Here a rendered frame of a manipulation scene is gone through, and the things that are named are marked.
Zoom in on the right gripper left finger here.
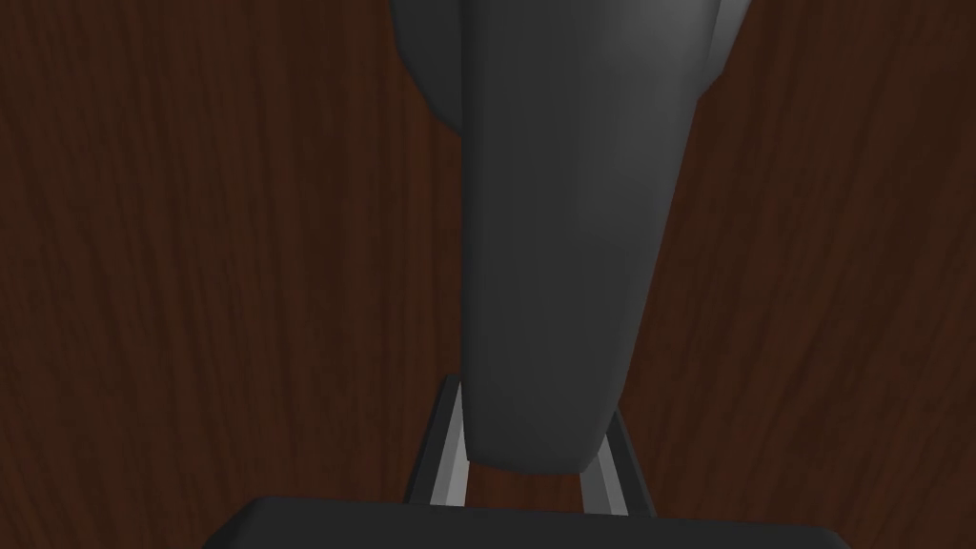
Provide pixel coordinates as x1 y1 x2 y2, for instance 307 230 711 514
403 373 470 508

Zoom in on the dark grey door handle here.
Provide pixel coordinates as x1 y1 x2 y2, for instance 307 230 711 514
387 0 752 478

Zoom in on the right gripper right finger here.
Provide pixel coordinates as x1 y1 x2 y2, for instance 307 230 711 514
579 407 659 519

